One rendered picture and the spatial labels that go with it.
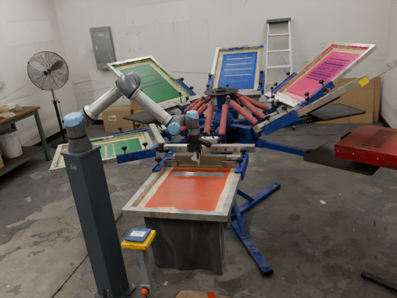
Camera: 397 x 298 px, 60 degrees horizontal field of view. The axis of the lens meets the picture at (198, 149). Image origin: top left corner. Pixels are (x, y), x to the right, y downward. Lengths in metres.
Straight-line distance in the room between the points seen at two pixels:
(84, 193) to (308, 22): 4.77
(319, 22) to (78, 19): 4.37
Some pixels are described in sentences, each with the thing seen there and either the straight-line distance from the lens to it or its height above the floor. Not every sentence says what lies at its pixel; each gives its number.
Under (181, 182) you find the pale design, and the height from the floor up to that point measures 0.96.
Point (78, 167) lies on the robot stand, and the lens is 2.30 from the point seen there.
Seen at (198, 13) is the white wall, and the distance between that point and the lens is 6.38.
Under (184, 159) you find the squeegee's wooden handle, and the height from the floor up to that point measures 1.03.
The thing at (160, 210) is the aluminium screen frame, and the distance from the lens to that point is 1.86.
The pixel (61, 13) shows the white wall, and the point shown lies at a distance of 7.53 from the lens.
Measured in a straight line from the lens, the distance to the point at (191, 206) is 1.92.
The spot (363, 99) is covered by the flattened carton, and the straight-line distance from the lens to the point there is 6.36.
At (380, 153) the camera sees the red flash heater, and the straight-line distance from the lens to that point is 2.22.
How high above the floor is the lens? 1.93
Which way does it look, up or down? 21 degrees down
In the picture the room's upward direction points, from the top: 6 degrees counter-clockwise
